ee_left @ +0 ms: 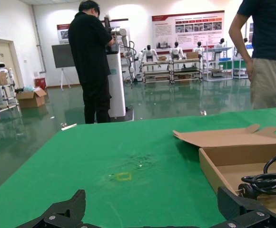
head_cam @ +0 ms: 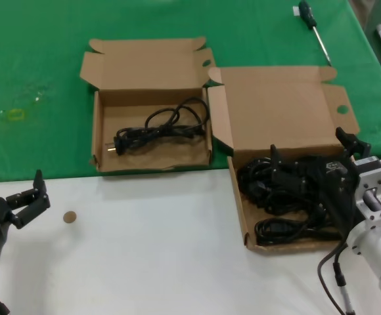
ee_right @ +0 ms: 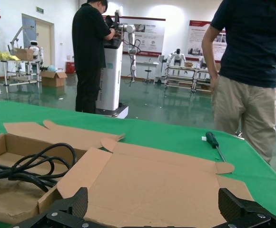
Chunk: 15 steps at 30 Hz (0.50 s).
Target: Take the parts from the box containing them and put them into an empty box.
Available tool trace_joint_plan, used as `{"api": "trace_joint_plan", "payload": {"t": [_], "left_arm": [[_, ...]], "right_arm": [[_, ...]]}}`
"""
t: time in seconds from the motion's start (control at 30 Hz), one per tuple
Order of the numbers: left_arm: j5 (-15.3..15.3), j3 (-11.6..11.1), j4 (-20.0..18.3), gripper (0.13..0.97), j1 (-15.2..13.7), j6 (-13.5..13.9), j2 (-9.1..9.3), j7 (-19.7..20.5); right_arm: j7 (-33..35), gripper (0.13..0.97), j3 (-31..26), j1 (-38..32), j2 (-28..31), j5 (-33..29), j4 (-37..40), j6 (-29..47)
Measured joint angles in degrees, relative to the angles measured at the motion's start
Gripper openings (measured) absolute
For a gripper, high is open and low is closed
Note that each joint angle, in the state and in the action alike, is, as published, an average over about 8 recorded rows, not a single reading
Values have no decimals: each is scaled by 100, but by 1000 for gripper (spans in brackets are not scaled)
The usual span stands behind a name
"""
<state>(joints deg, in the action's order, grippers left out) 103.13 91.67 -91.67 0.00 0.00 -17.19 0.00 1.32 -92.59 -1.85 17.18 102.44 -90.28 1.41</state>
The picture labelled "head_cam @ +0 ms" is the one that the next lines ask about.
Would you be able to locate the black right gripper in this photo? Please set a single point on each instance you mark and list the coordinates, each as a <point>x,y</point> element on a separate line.
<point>333,177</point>

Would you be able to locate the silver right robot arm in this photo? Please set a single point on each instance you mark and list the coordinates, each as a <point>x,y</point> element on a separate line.
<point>374,243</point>

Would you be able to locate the open brown cardboard box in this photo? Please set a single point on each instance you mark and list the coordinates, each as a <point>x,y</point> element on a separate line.
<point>276,111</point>
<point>144,154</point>

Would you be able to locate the round brown cardboard disc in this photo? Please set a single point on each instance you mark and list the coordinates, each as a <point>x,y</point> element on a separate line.
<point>70,217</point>

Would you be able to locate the white table cloth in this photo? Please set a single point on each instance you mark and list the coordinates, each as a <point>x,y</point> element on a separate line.
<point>144,262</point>

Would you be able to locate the green table cloth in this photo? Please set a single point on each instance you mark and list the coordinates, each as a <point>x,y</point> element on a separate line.
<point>29,49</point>

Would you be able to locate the small white block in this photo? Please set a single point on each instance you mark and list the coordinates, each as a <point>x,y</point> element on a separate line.
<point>296,11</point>

